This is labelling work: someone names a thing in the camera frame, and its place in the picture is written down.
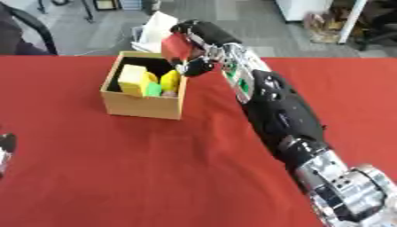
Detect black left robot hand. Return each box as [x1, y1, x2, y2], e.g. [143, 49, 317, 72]
[0, 132, 19, 178]

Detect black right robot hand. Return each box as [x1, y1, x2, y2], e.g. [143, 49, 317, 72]
[168, 19, 244, 78]

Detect red block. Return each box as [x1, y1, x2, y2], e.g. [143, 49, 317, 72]
[160, 32, 196, 62]

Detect tan cardboard box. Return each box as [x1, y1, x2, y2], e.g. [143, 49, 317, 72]
[99, 51, 190, 121]

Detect white bag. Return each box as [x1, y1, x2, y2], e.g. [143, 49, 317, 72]
[130, 11, 180, 53]

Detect yellow toy banana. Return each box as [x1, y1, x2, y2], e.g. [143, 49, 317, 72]
[158, 69, 182, 93]

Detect green block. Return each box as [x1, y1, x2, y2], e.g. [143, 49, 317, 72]
[144, 82, 165, 98]

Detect white cabinet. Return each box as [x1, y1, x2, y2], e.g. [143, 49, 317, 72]
[273, 0, 335, 22]

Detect yellow rectangular block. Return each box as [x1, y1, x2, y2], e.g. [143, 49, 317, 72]
[116, 64, 151, 98]

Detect brown paper bag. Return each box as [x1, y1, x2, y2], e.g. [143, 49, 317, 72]
[302, 11, 345, 44]

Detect black office chair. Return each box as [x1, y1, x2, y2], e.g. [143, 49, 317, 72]
[0, 2, 59, 56]

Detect white table leg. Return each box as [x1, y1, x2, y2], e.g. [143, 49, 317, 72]
[336, 0, 370, 44]

